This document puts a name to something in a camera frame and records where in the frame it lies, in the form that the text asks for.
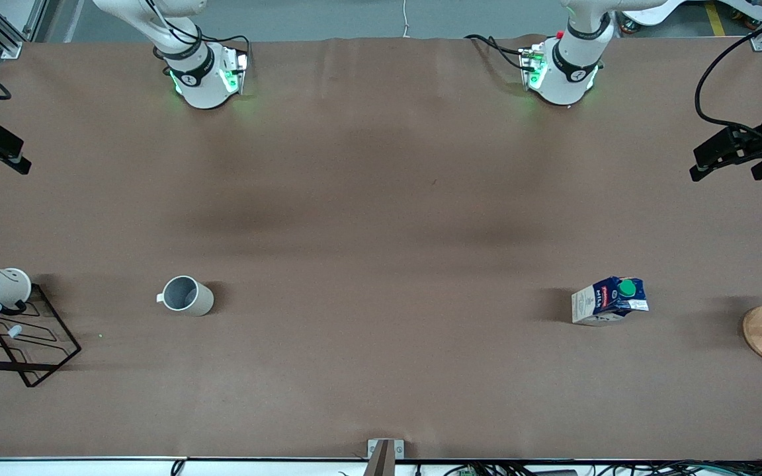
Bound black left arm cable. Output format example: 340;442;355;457
695;0;762;143

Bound blue white milk carton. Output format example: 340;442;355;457
571;276;650;327

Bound white wheeled base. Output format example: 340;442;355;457
621;0;762;30

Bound grey beige cup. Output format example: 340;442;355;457
156;276;215;317

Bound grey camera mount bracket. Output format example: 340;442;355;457
362;438;405;476

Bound black wire mug rack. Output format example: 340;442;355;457
0;283;82;388

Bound tangled black cables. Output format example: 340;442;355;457
414;460;762;476

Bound black base cable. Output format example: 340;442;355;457
465;33;535;71
219;34;253;71

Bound brown table mat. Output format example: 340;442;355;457
0;36;762;461

